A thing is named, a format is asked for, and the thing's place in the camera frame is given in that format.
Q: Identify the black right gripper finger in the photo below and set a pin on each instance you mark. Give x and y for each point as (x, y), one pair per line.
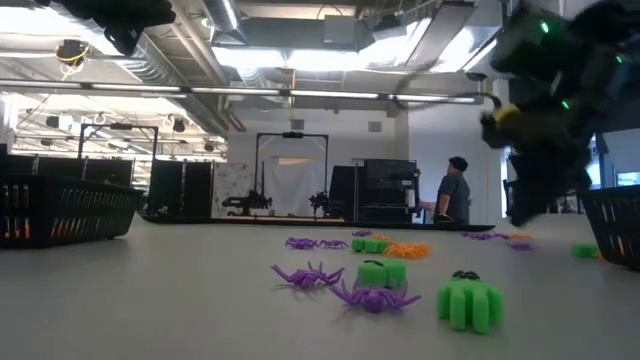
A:
(540, 185)

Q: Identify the purple plastic spider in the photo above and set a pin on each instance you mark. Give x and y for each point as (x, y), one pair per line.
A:
(472, 235)
(300, 243)
(333, 244)
(359, 233)
(375, 299)
(307, 276)
(366, 232)
(495, 234)
(521, 246)
(486, 237)

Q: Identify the black background robot arm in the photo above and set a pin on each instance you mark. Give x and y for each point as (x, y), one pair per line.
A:
(247, 202)
(320, 202)

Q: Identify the yellow tape tag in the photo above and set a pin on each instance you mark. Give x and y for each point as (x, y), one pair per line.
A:
(507, 112)

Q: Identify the black ceiling device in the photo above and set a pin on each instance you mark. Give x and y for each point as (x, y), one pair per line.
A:
(71, 51)

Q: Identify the green skeleton figure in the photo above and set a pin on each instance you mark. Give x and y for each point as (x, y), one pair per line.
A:
(382, 273)
(370, 245)
(470, 304)
(585, 250)

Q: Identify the black plastic basket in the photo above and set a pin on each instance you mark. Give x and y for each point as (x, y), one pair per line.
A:
(617, 225)
(60, 210)

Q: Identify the person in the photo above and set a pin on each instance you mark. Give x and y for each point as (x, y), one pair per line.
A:
(452, 192)

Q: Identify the small black dome object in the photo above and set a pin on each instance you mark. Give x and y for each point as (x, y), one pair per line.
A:
(442, 218)

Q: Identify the black low partition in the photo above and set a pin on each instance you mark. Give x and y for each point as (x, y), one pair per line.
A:
(100, 170)

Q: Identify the black equipment cabinet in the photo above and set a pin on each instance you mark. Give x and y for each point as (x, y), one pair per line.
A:
(387, 187)

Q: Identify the black partition panel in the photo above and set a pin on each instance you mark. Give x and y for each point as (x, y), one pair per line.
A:
(182, 190)

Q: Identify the long white light bar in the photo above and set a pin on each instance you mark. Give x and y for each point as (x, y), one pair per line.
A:
(325, 94)

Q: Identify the white curtain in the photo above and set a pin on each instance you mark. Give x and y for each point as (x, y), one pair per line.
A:
(292, 187)

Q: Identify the silver round ventilation duct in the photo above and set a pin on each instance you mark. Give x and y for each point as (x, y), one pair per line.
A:
(170, 65)

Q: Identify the gray wall vent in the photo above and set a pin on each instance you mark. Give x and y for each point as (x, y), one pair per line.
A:
(297, 124)
(375, 126)

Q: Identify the black rig frame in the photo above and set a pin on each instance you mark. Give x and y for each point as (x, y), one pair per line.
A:
(256, 170)

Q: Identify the black table frame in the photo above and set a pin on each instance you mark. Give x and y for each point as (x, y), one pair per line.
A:
(300, 223)

